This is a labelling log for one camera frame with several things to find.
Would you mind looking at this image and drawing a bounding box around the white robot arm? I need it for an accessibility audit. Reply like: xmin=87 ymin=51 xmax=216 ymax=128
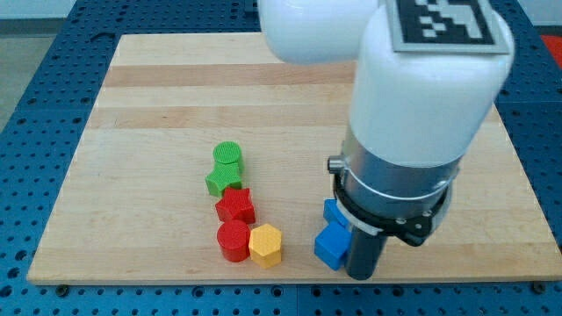
xmin=257 ymin=0 xmax=515 ymax=246

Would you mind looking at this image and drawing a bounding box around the green star block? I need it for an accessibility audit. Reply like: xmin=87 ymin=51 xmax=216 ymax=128
xmin=205 ymin=162 xmax=242 ymax=198

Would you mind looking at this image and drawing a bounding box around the red star block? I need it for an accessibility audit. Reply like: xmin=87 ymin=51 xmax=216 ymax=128
xmin=215 ymin=187 xmax=256 ymax=224

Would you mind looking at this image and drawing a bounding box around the green cylinder block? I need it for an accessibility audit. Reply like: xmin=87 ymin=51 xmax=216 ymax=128
xmin=213 ymin=140 xmax=244 ymax=172

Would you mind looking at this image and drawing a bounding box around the blue block rear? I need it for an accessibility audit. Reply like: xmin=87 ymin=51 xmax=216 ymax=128
xmin=323 ymin=198 xmax=349 ymax=228

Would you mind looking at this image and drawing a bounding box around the wooden board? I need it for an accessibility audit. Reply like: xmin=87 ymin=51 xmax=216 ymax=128
xmin=27 ymin=33 xmax=561 ymax=285

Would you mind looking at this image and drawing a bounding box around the yellow hexagon block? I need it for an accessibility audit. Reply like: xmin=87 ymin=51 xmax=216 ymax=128
xmin=249 ymin=224 xmax=283 ymax=269

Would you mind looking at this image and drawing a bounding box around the red cylinder block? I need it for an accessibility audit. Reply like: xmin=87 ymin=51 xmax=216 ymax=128
xmin=216 ymin=219 xmax=250 ymax=262

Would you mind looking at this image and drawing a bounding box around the blue cube block front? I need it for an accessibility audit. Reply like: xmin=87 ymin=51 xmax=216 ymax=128
xmin=314 ymin=222 xmax=351 ymax=270

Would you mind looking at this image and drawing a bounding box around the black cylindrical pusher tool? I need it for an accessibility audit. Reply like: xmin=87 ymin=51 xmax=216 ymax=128
xmin=344 ymin=227 xmax=387 ymax=281

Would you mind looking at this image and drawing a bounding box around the black white fiducial marker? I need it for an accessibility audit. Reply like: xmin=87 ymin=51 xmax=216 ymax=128
xmin=385 ymin=0 xmax=509 ymax=54

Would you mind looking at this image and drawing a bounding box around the blue perforated table frame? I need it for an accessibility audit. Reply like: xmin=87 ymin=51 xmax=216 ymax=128
xmin=1 ymin=1 xmax=561 ymax=315

